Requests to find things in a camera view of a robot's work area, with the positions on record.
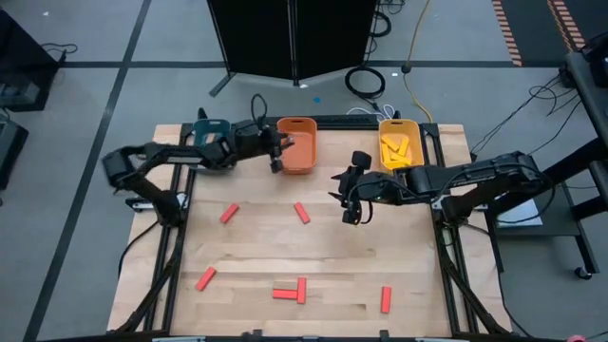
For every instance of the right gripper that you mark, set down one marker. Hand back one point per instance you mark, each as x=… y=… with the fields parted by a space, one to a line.
x=357 y=190

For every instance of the yellow plastic bin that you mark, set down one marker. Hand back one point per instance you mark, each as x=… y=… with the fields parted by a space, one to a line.
x=417 y=130

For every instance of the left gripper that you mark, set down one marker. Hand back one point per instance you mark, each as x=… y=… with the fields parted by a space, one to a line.
x=271 y=145

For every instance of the red wooden block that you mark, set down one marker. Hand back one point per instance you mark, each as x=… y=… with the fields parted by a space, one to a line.
x=385 y=299
x=206 y=279
x=301 y=213
x=285 y=294
x=301 y=290
x=229 y=213

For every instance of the orange plastic bin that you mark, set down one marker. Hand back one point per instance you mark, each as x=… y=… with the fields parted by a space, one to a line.
x=304 y=152

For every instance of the black rolling desk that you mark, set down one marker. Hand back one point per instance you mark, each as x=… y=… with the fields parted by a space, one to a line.
x=21 y=57

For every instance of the black folding partition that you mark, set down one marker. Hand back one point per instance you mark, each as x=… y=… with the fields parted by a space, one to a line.
x=256 y=38

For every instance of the black equipment cart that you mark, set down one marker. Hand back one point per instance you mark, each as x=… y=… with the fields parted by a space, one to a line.
x=560 y=230

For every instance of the black side table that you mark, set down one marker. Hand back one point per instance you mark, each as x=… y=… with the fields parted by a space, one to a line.
x=586 y=90

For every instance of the grey sheet on cart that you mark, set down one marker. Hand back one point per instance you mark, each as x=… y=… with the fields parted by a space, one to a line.
x=522 y=217

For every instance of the red round object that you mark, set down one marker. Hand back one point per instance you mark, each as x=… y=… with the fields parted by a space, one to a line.
x=577 y=338

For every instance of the black mat with striped edges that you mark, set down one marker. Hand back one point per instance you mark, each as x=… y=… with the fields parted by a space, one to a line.
x=532 y=24

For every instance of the dark box on floor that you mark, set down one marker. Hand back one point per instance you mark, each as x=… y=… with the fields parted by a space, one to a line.
x=9 y=152

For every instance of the black power strip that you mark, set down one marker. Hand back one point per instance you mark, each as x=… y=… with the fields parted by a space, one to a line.
x=332 y=120

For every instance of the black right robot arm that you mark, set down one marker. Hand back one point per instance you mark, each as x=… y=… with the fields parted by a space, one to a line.
x=475 y=173

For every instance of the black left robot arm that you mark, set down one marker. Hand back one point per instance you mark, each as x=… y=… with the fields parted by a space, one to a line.
x=180 y=154

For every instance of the teal plastic bin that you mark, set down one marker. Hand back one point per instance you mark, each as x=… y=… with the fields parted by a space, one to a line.
x=211 y=126

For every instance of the silver arm base bracket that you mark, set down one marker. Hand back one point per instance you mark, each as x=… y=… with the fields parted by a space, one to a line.
x=140 y=204
x=437 y=203

